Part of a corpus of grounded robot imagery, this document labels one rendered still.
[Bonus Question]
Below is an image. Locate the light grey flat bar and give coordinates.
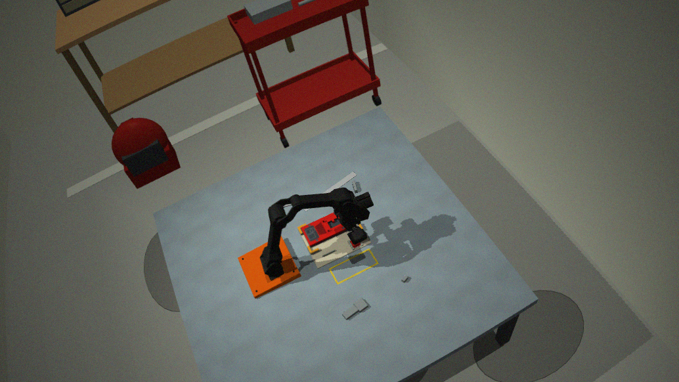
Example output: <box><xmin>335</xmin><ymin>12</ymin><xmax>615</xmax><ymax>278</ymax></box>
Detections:
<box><xmin>323</xmin><ymin>172</ymin><xmax>357</xmax><ymax>194</ymax></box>

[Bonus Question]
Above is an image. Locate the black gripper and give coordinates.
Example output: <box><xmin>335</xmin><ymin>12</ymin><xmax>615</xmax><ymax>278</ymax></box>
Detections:
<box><xmin>334</xmin><ymin>211</ymin><xmax>367</xmax><ymax>245</ymax></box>

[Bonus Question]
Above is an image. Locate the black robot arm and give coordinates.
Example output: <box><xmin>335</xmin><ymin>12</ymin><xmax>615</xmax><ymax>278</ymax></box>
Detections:
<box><xmin>260</xmin><ymin>188</ymin><xmax>374</xmax><ymax>281</ymax></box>

